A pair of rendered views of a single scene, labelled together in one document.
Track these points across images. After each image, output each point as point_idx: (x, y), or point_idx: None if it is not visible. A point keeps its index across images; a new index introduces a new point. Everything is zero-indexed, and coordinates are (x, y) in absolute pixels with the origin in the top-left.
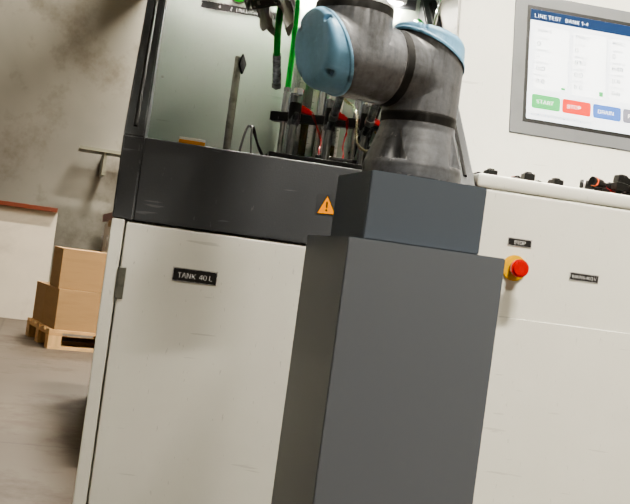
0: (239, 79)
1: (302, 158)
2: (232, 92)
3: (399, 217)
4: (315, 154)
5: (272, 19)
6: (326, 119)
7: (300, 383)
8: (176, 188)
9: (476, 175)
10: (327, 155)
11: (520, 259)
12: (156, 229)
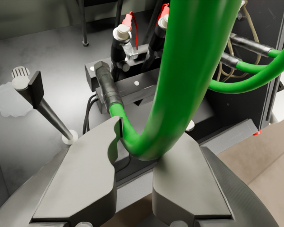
0: (43, 100)
1: (133, 93)
2: (42, 113)
3: None
4: (121, 5)
5: (117, 152)
6: (155, 47)
7: None
8: None
9: (275, 119)
10: (150, 66)
11: (260, 132)
12: None
